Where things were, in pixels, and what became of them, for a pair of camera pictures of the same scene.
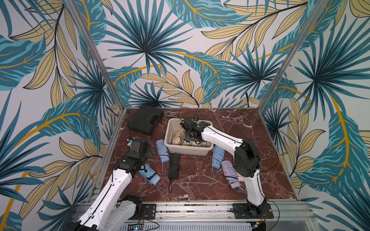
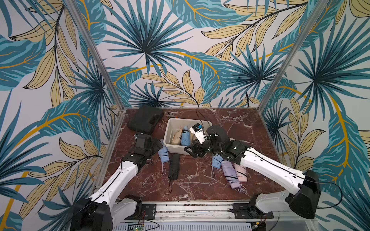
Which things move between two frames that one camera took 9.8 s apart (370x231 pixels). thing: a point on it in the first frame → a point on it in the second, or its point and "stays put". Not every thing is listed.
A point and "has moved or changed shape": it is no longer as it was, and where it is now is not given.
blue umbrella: [147, 171] has moved or changed shape
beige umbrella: [178, 138] stays put
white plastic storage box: [171, 124] stays put
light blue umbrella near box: [163, 151] stays put
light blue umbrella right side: [218, 153] stays put
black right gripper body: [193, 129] → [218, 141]
